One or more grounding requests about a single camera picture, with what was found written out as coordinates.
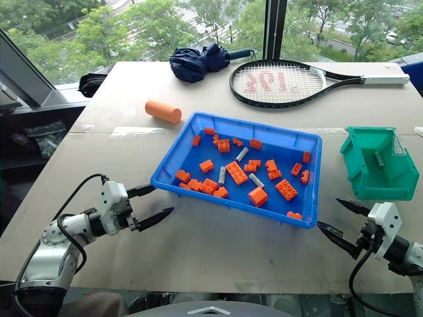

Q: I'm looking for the green plastic bin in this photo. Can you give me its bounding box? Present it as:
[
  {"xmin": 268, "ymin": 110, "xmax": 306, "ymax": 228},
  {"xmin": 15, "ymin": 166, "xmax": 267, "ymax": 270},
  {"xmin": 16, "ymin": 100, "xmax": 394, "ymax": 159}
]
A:
[{"xmin": 339, "ymin": 125, "xmax": 417, "ymax": 201}]

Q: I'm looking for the black bag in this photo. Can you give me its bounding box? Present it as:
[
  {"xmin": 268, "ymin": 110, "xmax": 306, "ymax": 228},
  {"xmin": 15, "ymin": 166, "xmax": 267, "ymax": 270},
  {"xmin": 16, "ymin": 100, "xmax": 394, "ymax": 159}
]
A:
[{"xmin": 78, "ymin": 73, "xmax": 109, "ymax": 98}]

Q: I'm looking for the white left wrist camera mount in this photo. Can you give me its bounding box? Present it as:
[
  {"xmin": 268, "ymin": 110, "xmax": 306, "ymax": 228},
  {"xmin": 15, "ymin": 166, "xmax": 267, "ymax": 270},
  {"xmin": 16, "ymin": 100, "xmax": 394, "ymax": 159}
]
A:
[{"xmin": 98, "ymin": 180, "xmax": 130, "ymax": 236}]

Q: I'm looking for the blue object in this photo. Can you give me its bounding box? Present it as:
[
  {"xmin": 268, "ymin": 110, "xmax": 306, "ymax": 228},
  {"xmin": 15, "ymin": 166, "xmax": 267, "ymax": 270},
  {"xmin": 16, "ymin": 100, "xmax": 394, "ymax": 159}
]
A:
[{"xmin": 391, "ymin": 52, "xmax": 423, "ymax": 97}]

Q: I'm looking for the orange 2x3 plastic brick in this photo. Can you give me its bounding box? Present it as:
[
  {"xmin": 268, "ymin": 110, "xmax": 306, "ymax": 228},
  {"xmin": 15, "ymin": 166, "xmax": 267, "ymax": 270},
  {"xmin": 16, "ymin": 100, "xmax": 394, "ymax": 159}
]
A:
[{"xmin": 274, "ymin": 178, "xmax": 299, "ymax": 201}]

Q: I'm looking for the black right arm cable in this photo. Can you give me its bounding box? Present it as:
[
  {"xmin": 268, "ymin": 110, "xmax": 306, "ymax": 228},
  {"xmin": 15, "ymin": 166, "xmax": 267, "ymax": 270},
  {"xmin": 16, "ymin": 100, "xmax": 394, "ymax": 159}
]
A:
[{"xmin": 348, "ymin": 246, "xmax": 408, "ymax": 317}]

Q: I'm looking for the black window frame post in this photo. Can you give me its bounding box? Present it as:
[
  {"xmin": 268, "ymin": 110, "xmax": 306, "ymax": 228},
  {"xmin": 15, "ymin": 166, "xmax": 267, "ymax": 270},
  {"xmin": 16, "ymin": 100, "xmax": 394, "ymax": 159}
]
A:
[{"xmin": 262, "ymin": 0, "xmax": 287, "ymax": 61}]

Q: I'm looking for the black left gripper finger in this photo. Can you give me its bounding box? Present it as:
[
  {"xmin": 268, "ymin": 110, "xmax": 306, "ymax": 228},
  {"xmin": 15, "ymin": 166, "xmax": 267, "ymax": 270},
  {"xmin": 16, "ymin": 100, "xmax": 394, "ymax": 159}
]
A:
[
  {"xmin": 137, "ymin": 207, "xmax": 175, "ymax": 232},
  {"xmin": 127, "ymin": 184, "xmax": 157, "ymax": 199}
]

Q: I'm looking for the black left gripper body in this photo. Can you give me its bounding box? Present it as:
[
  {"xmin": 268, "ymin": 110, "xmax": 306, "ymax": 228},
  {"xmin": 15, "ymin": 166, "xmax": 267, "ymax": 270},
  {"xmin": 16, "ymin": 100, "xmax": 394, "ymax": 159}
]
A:
[{"xmin": 116, "ymin": 197, "xmax": 141, "ymax": 232}]

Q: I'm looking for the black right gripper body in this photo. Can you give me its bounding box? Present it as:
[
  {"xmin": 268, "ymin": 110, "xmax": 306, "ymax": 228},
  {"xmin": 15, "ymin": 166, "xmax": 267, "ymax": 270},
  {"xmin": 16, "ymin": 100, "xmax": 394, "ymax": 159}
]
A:
[{"xmin": 350, "ymin": 219, "xmax": 386, "ymax": 261}]

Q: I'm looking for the clear plastic bag of parts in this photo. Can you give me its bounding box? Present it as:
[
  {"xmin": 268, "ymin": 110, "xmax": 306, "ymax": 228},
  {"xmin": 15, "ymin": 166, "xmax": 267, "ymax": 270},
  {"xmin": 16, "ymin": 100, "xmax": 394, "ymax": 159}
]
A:
[{"xmin": 23, "ymin": 120, "xmax": 69, "ymax": 157}]

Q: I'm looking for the blue plastic tray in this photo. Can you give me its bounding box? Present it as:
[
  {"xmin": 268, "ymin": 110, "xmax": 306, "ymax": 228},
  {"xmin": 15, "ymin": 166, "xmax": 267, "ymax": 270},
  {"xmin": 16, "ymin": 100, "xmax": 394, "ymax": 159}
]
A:
[{"xmin": 149, "ymin": 111, "xmax": 323, "ymax": 230}]

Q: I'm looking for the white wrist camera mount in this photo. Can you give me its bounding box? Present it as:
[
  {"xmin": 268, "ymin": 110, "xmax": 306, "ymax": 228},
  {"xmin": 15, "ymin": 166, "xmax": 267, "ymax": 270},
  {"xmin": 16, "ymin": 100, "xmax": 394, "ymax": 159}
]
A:
[
  {"xmin": 98, "ymin": 180, "xmax": 130, "ymax": 236},
  {"xmin": 366, "ymin": 201, "xmax": 403, "ymax": 262}
]

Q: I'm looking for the orange 2x4 plastic toy brick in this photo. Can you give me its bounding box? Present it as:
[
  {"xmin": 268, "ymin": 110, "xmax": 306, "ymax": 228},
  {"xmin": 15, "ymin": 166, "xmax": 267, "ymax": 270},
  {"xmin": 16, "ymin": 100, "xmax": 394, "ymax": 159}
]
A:
[{"xmin": 225, "ymin": 161, "xmax": 249, "ymax": 186}]

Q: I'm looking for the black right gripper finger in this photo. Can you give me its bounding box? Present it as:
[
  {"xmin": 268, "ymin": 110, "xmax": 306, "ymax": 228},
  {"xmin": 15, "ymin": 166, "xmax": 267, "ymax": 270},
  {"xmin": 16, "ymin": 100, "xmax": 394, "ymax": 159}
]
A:
[
  {"xmin": 335, "ymin": 197, "xmax": 372, "ymax": 217},
  {"xmin": 317, "ymin": 221, "xmax": 359, "ymax": 258}
]

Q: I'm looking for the navy folded umbrella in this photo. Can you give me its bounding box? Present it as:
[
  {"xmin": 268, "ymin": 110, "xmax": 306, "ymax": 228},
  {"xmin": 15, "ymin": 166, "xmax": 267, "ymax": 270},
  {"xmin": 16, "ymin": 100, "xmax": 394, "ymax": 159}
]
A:
[{"xmin": 169, "ymin": 44, "xmax": 257, "ymax": 83}]

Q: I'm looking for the dark slanted window frame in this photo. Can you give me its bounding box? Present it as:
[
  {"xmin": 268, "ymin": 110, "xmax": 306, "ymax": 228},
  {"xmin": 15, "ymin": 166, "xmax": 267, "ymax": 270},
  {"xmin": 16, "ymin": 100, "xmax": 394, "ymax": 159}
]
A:
[{"xmin": 0, "ymin": 28, "xmax": 89, "ymax": 112}]

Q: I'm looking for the black white tennis racket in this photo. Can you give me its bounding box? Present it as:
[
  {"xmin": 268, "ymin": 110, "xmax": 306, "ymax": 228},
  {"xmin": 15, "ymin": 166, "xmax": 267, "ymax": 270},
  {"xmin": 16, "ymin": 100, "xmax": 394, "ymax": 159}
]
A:
[{"xmin": 229, "ymin": 59, "xmax": 411, "ymax": 110}]

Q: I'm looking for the orange foam cylinder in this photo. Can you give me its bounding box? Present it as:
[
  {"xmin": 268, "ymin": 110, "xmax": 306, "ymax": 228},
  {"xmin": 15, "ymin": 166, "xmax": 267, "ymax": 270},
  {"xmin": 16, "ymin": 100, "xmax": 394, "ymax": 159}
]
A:
[{"xmin": 144, "ymin": 99, "xmax": 183, "ymax": 125}]

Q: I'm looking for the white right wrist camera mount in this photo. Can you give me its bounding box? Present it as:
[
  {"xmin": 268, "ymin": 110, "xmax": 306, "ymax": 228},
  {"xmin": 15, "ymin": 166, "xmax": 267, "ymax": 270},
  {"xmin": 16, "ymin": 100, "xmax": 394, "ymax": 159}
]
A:
[{"xmin": 366, "ymin": 201, "xmax": 403, "ymax": 262}]

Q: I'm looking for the orange plastic building brick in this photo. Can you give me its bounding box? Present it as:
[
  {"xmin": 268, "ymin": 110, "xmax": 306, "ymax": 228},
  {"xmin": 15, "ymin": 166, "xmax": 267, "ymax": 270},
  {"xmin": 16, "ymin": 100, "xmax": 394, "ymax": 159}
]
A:
[{"xmin": 248, "ymin": 186, "xmax": 268, "ymax": 208}]

